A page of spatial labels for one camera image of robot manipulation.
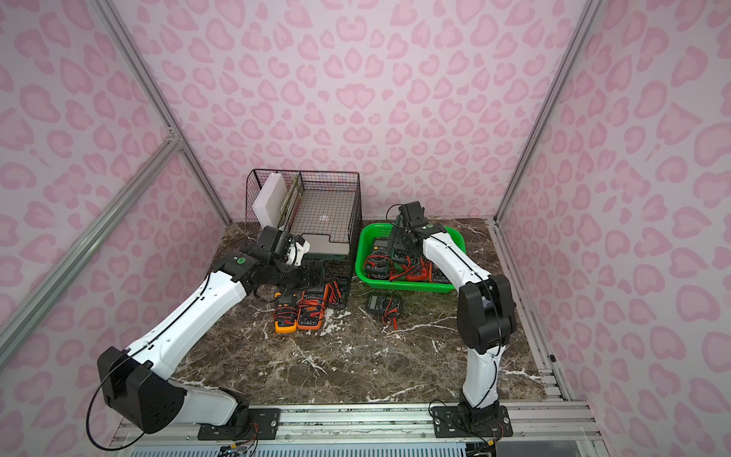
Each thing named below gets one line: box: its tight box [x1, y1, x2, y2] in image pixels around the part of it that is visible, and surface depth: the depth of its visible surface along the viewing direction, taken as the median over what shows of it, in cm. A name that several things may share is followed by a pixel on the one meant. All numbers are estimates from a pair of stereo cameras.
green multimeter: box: [389, 241, 433, 282], surface depth 92 cm
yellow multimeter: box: [273, 292, 298, 335], surface depth 90 cm
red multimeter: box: [405, 256, 434, 283], surface depth 100 cm
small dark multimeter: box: [365, 293, 402, 331], surface depth 92 cm
